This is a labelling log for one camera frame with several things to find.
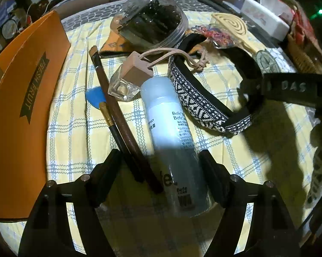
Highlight makeup brush with black handle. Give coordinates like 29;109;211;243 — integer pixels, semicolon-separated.
85;86;144;181

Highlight white tissue box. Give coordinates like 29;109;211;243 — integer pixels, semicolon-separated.
241;0;290;41

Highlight black white patterned headband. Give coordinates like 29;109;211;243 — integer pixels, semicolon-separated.
168;33;265;136

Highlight green compass patch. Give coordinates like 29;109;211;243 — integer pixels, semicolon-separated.
253;49;284;73

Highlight translucent white plastic bottle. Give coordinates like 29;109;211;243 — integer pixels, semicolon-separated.
140;76;215;218

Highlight brown long-handled brush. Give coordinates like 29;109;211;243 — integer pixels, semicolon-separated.
88;45;165;195

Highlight bag of colourful rubber bands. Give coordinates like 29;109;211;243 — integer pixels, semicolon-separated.
188;24;243;49

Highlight yellow checked cloth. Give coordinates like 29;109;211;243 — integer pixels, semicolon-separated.
0;9;319;257

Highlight clear container of black clips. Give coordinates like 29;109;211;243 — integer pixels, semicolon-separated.
111;0;189;53

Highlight black remote control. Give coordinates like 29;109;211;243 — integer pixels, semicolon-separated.
221;0;243;14
197;0;231;12

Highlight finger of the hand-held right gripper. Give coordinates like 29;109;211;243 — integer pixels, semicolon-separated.
237;79;267;105

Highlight grey stone pattern cloth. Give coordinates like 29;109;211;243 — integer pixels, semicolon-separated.
61;0;231;26

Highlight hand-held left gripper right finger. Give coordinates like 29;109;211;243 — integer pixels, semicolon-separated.
199;149;306;257

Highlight wicker basket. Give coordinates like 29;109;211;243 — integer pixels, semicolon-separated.
286;31;322;75

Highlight orange cardboard box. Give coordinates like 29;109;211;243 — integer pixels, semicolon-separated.
0;10;72;219

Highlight glass perfume bottle wooden cap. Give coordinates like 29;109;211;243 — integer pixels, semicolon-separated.
108;47;209;102

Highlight red snack packets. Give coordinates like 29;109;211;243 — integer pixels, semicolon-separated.
257;0;322;47

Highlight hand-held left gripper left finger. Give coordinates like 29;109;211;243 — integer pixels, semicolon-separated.
18;148;123;257

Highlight wooden spiral hand mirror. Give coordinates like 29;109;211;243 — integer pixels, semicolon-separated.
211;12;261;53

